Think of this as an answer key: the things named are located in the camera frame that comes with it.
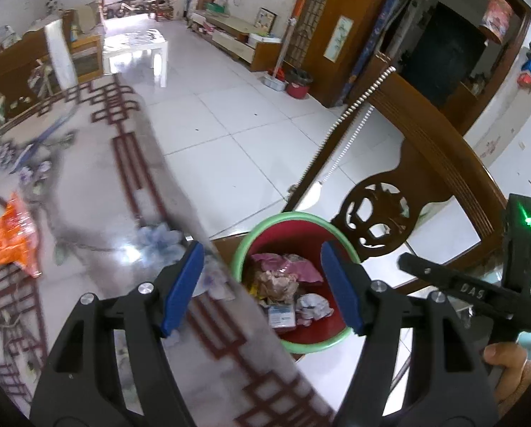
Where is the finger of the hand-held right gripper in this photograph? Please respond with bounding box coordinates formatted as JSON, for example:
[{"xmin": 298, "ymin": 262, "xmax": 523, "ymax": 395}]
[{"xmin": 398, "ymin": 253, "xmax": 460, "ymax": 297}]

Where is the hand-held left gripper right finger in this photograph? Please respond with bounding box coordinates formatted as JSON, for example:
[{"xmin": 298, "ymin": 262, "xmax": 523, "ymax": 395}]
[{"xmin": 321, "ymin": 239, "xmax": 499, "ymax": 427}]

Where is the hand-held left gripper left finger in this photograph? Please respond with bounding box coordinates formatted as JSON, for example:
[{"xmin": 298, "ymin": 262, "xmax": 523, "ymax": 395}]
[{"xmin": 30, "ymin": 240, "xmax": 206, "ymax": 427}]

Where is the pink plastic wrapper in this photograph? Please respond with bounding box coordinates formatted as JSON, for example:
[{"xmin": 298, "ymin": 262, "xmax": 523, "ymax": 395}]
[{"xmin": 283, "ymin": 255, "xmax": 325, "ymax": 285}]

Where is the red bin with green rim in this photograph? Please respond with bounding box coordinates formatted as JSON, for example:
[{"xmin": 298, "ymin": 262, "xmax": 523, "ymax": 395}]
[{"xmin": 229, "ymin": 212, "xmax": 364, "ymax": 355}]

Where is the person's right hand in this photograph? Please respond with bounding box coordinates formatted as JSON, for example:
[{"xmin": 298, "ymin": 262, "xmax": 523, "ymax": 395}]
[{"xmin": 483, "ymin": 344, "xmax": 531, "ymax": 414}]

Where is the crumpled white tissue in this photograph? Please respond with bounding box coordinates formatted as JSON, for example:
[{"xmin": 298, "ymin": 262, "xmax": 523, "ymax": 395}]
[{"xmin": 296, "ymin": 292, "xmax": 335, "ymax": 321}]

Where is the crumpled brown paper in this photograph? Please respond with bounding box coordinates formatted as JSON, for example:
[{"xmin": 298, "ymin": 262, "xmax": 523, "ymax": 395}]
[{"xmin": 253, "ymin": 269, "xmax": 300, "ymax": 306}]

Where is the blue white packet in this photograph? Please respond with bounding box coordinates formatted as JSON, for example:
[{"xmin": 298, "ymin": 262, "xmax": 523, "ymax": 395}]
[{"xmin": 265, "ymin": 305, "xmax": 297, "ymax": 332}]

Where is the small pink wrapper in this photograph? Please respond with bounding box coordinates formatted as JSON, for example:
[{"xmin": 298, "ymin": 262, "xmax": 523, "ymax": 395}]
[{"xmin": 251, "ymin": 253, "xmax": 288, "ymax": 273}]

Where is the carved wooden chair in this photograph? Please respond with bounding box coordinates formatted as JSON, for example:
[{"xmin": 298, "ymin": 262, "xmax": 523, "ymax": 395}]
[{"xmin": 212, "ymin": 56, "xmax": 513, "ymax": 365}]

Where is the orange snack bag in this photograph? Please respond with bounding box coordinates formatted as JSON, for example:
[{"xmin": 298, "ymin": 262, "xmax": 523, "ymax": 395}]
[{"xmin": 0, "ymin": 191, "xmax": 42, "ymax": 279}]

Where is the red bucket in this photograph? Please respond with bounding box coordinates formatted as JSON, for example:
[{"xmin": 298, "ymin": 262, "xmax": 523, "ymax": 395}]
[{"xmin": 285, "ymin": 69, "xmax": 314, "ymax": 99}]

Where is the orange printed lantern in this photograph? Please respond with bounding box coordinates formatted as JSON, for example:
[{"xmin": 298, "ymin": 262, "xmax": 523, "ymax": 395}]
[{"xmin": 481, "ymin": 0, "xmax": 515, "ymax": 45}]

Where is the picture on wooden door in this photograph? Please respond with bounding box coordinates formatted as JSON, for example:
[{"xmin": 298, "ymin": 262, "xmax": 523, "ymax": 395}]
[{"xmin": 323, "ymin": 15, "xmax": 354, "ymax": 62}]

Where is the mop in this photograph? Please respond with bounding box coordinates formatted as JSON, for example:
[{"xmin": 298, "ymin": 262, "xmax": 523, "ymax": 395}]
[{"xmin": 263, "ymin": 2, "xmax": 302, "ymax": 90}]

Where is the white coffee table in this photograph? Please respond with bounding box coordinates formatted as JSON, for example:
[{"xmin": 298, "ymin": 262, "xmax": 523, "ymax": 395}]
[{"xmin": 101, "ymin": 29, "xmax": 169, "ymax": 89}]

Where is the blue patterned curtain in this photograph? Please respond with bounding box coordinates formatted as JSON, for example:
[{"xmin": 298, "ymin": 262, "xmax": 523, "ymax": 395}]
[{"xmin": 343, "ymin": 0, "xmax": 426, "ymax": 99}]

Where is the low television cabinet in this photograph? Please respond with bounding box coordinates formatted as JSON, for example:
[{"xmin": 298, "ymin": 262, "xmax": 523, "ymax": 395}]
[{"xmin": 187, "ymin": 9, "xmax": 284, "ymax": 72}]

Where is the white cloth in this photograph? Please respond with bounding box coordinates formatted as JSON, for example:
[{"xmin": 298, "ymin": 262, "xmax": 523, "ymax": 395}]
[{"xmin": 43, "ymin": 18, "xmax": 79, "ymax": 92}]

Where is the framed picture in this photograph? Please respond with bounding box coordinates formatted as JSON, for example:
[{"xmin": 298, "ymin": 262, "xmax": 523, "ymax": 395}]
[{"xmin": 254, "ymin": 7, "xmax": 277, "ymax": 35}]

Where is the small bicycle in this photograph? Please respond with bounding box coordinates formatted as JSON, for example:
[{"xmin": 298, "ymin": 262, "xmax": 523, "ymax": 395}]
[{"xmin": 103, "ymin": 0, "xmax": 153, "ymax": 19}]

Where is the cardboard box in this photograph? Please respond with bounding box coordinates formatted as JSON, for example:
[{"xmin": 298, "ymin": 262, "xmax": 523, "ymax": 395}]
[{"xmin": 72, "ymin": 2, "xmax": 101, "ymax": 32}]

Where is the red ride-on toy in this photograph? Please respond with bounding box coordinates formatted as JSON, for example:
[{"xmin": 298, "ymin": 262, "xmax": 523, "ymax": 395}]
[{"xmin": 147, "ymin": 0, "xmax": 171, "ymax": 21}]

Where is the white beaded cord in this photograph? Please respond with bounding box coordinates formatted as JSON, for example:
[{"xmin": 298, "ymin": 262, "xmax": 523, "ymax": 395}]
[{"xmin": 298, "ymin": 66, "xmax": 398, "ymax": 188}]

